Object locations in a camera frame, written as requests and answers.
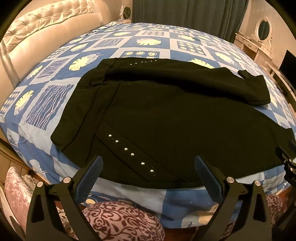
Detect dark green curtain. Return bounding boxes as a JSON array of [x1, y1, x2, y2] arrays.
[[132, 0, 249, 42]]

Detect white vanity dressing table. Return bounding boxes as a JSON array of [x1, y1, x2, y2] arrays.
[[234, 33, 272, 67]]

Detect oval vanity mirror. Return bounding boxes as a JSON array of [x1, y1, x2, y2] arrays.
[[255, 16, 272, 45]]

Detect black studded pants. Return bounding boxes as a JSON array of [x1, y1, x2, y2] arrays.
[[51, 58, 295, 189]]

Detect black flat screen television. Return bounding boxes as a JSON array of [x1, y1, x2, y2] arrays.
[[279, 50, 296, 83]]

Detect pink floral patterned trousers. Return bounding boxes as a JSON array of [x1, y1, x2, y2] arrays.
[[55, 194, 284, 241]]

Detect cream tufted leather headboard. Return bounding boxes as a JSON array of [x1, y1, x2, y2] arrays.
[[1, 1, 111, 104]]

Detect blue patterned bed sheet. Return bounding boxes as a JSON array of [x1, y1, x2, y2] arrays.
[[0, 22, 296, 230]]

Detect pink velvet cushion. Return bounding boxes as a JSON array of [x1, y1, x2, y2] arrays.
[[4, 167, 33, 233]]

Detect white tv stand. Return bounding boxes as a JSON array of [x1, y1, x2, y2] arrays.
[[265, 61, 296, 112]]

